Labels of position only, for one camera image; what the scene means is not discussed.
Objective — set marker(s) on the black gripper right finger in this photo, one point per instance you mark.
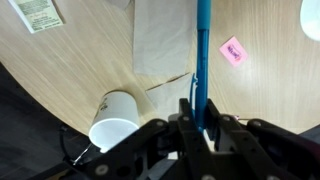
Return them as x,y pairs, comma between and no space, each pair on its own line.
212,116

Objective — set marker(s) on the pink sweetener packet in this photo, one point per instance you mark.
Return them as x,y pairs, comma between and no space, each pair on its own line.
234,52

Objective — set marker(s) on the green white sachet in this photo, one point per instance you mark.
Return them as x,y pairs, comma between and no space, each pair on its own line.
37,15

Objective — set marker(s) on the brown napkin by cup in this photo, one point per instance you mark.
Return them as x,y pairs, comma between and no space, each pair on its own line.
165,97

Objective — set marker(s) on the blue pen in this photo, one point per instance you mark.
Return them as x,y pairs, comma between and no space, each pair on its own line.
199,86

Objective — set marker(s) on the brown napkin centre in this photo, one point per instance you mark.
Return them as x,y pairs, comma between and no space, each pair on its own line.
163,31

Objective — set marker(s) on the round wooden table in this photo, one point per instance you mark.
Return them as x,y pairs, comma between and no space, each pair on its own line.
261,63

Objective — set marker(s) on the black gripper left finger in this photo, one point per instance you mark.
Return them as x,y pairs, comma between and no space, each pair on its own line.
185,121

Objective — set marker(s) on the white paper cup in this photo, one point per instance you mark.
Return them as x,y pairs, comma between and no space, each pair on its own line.
116,118

